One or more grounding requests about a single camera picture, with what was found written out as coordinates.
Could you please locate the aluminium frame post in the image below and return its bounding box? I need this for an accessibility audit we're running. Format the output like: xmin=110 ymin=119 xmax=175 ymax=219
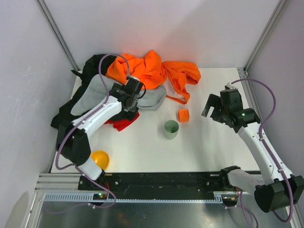
xmin=35 ymin=0 xmax=79 ymax=71
xmin=244 ymin=0 xmax=290 ymax=72

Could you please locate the black cloth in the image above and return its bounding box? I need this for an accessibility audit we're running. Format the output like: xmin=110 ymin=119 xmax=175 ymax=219
xmin=50 ymin=54 xmax=132 ymax=129

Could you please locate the red cloth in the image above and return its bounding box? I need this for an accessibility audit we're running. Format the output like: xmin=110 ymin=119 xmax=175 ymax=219
xmin=105 ymin=112 xmax=140 ymax=132

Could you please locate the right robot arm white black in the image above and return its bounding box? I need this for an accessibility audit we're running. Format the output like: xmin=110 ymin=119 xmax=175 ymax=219
xmin=201 ymin=87 xmax=304 ymax=213

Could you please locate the grey slotted cable duct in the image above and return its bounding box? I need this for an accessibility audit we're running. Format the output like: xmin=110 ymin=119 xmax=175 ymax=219
xmin=44 ymin=192 xmax=238 ymax=204

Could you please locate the yellow bowl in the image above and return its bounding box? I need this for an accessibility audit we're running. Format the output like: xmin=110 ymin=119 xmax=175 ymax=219
xmin=91 ymin=151 xmax=110 ymax=171

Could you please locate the pale green cup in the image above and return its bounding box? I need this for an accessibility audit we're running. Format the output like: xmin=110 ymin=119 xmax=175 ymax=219
xmin=164 ymin=120 xmax=179 ymax=140

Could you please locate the right aluminium frame post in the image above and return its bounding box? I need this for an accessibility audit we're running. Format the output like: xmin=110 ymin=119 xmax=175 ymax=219
xmin=244 ymin=0 xmax=290 ymax=72

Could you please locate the orange cloth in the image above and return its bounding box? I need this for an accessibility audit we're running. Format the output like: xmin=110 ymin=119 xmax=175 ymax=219
xmin=106 ymin=50 xmax=201 ymax=105

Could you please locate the grey sweatshirt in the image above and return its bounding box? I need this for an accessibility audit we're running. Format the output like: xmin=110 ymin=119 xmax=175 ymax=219
xmin=70 ymin=75 xmax=167 ymax=116

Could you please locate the orange toy cube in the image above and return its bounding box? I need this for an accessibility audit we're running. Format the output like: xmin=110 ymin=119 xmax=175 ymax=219
xmin=178 ymin=109 xmax=190 ymax=123

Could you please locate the aluminium front rail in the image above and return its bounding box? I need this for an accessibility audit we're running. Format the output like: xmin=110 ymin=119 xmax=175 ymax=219
xmin=35 ymin=173 xmax=81 ymax=192

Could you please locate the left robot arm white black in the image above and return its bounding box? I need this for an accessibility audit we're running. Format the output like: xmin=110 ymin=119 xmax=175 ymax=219
xmin=56 ymin=77 xmax=145 ymax=181

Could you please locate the left aluminium frame post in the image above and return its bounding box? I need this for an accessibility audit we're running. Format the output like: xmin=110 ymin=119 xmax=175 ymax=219
xmin=35 ymin=0 xmax=79 ymax=71

